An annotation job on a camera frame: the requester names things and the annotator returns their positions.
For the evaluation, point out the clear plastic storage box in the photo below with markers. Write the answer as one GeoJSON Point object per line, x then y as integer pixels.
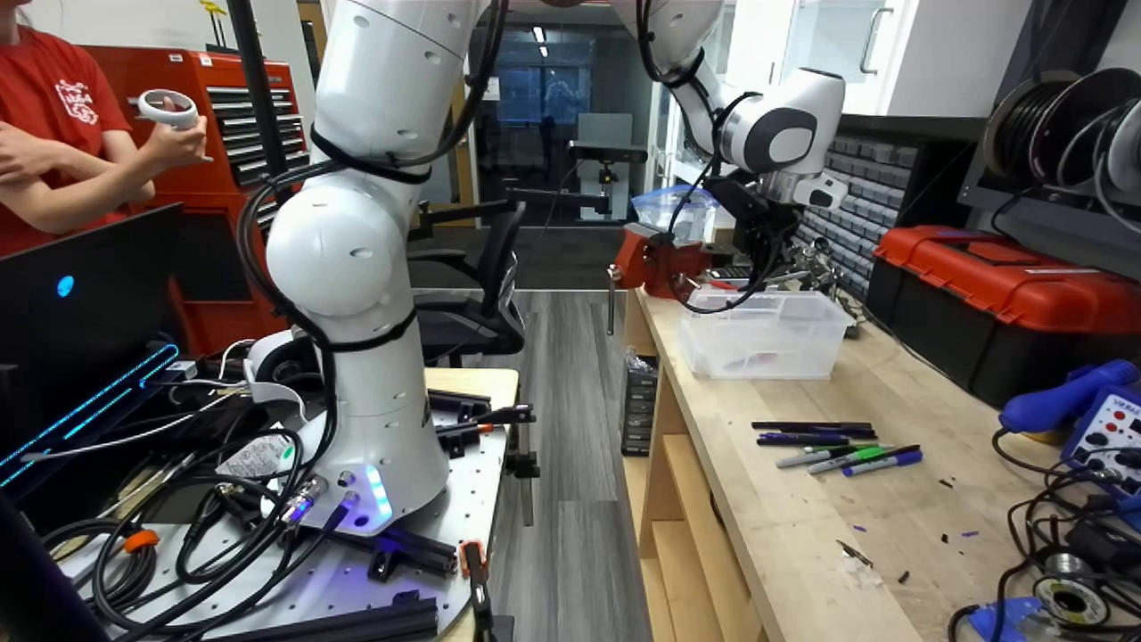
{"type": "Point", "coordinates": [761, 339]}

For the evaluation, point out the person right hand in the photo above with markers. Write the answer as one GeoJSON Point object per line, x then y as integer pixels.
{"type": "Point", "coordinates": [180, 143]}

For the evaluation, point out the red and black toolbox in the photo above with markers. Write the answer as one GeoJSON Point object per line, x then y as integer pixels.
{"type": "Point", "coordinates": [1012, 296]}

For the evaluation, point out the grey pen blue cap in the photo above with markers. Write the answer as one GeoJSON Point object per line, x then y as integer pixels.
{"type": "Point", "coordinates": [882, 460]}

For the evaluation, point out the person right forearm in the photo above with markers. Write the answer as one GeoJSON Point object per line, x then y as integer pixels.
{"type": "Point", "coordinates": [93, 190]}

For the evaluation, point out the grey parts drawer cabinet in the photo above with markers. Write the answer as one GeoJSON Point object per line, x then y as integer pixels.
{"type": "Point", "coordinates": [858, 215]}

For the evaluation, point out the black marker pen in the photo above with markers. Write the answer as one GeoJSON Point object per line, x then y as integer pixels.
{"type": "Point", "coordinates": [815, 426]}

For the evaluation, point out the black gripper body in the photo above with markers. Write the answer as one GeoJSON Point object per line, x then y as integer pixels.
{"type": "Point", "coordinates": [771, 215]}

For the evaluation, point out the grey pen green cap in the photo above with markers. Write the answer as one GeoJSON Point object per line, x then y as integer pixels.
{"type": "Point", "coordinates": [854, 457]}

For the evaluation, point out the red bench vise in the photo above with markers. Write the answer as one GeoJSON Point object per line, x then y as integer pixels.
{"type": "Point", "coordinates": [660, 263]}

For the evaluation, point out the wooden workbench shelf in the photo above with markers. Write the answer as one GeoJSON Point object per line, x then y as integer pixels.
{"type": "Point", "coordinates": [682, 499]}

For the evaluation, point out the grey marker pen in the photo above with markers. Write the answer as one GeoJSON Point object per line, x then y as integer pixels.
{"type": "Point", "coordinates": [815, 453]}

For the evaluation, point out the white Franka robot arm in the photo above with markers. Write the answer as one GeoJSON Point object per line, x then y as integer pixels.
{"type": "Point", "coordinates": [344, 250]}

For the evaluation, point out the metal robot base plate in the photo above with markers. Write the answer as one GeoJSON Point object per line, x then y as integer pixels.
{"type": "Point", "coordinates": [357, 558]}

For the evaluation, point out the brass wool tip cleaner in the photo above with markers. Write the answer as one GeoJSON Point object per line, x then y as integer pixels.
{"type": "Point", "coordinates": [1070, 589]}

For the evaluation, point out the navy blue marker pen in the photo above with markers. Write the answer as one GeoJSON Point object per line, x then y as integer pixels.
{"type": "Point", "coordinates": [815, 440]}

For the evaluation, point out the blue soldering station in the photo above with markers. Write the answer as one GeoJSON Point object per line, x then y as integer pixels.
{"type": "Point", "coordinates": [1110, 434]}

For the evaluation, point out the person in red shirt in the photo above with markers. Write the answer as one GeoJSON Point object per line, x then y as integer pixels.
{"type": "Point", "coordinates": [49, 107]}

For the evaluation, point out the black office chair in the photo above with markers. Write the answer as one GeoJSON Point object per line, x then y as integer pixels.
{"type": "Point", "coordinates": [476, 296]}

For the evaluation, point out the white VR controller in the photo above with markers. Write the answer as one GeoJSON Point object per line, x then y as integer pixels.
{"type": "Point", "coordinates": [166, 107]}

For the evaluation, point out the black laptop screen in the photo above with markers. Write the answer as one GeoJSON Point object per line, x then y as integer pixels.
{"type": "Point", "coordinates": [84, 307]}

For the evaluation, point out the red tool cabinet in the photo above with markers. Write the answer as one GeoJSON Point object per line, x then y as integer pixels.
{"type": "Point", "coordinates": [238, 131]}

